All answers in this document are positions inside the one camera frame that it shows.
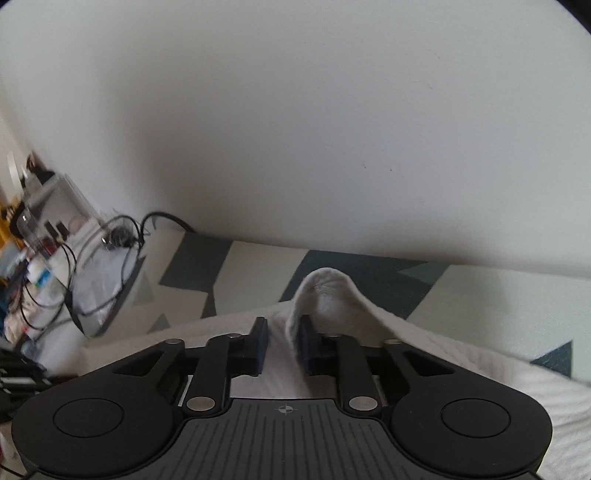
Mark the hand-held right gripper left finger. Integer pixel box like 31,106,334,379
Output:
112,316,269,413

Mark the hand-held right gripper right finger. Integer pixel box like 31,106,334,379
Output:
298,315,455,412

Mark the white ribbed cloth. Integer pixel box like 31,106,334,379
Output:
83,267,591,480

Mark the geometric teal white tablecloth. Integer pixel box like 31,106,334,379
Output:
131,228,591,383

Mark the thin black looped cable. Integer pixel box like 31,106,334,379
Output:
21,215,145,334

